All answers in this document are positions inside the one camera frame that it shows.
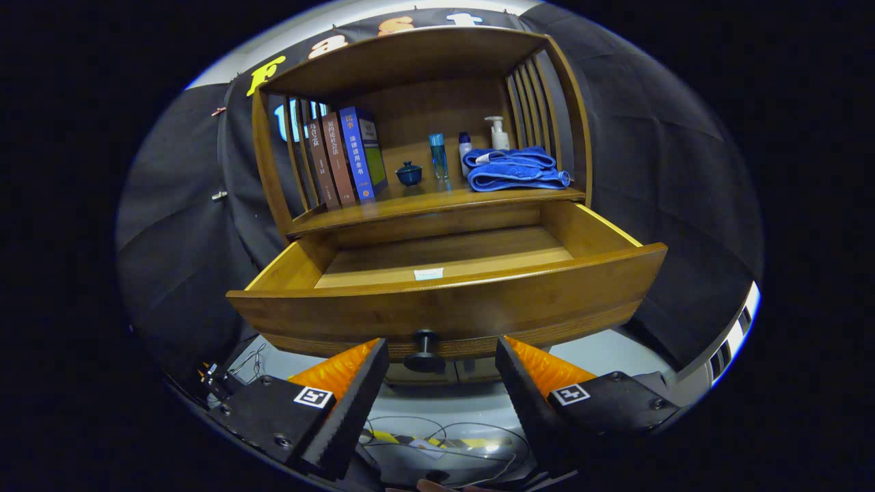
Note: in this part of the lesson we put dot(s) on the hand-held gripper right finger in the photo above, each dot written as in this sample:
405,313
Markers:
530,410

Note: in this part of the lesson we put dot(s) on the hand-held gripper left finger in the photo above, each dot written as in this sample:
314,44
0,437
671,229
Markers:
352,410

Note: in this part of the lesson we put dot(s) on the wooden drawer with black knob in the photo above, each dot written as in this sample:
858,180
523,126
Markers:
478,307

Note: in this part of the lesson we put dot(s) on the wooden countertop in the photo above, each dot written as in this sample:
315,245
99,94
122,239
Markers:
424,199

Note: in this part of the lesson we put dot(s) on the wooden cabinet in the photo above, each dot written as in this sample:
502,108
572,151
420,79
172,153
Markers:
424,61

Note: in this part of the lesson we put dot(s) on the yellow floor tape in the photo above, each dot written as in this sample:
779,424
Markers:
472,443

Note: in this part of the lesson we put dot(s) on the folded blue towel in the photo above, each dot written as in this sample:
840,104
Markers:
516,171

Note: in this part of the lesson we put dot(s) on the blue lidded teacup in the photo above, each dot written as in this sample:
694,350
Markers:
409,175

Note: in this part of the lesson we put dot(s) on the dark brown book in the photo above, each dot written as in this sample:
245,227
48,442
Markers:
321,167

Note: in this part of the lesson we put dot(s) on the reddish brown book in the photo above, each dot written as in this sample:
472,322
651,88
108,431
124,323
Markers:
338,160

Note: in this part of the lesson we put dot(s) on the blue book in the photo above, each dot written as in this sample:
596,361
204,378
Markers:
357,154

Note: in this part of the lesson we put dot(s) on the white bottle with blue cap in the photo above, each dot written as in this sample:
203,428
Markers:
465,154

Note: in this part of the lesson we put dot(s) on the clear blue bottle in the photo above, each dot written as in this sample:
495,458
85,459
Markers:
439,157

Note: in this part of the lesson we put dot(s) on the white pump bottle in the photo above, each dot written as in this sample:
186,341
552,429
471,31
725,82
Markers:
499,139

